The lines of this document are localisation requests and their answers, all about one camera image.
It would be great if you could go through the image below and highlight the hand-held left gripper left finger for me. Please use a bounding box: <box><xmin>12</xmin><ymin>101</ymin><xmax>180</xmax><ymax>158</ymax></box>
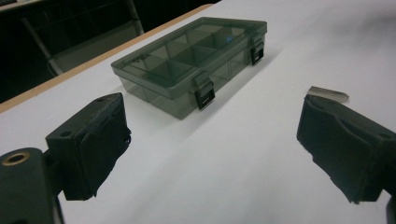
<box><xmin>45</xmin><ymin>91</ymin><xmax>132</xmax><ymax>202</ymax></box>

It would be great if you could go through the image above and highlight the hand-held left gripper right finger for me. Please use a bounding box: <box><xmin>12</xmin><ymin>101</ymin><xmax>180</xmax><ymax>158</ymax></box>
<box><xmin>296</xmin><ymin>94</ymin><xmax>396</xmax><ymax>205</ymax></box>

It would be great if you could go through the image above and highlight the small silver metal piece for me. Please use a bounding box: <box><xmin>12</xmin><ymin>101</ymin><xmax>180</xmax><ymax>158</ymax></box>
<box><xmin>305</xmin><ymin>85</ymin><xmax>350</xmax><ymax>104</ymax></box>

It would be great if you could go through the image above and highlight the grey transparent compartment box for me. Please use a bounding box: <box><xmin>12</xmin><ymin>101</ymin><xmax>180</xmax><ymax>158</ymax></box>
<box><xmin>110</xmin><ymin>16</ymin><xmax>269</xmax><ymax>121</ymax></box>

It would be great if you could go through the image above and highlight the grey metal stand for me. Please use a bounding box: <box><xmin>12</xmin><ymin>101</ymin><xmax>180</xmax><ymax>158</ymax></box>
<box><xmin>20</xmin><ymin>0</ymin><xmax>146</xmax><ymax>77</ymax></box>

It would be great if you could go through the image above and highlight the white table cover sheet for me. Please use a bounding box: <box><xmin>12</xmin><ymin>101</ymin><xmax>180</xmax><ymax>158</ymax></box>
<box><xmin>0</xmin><ymin>0</ymin><xmax>396</xmax><ymax>224</ymax></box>

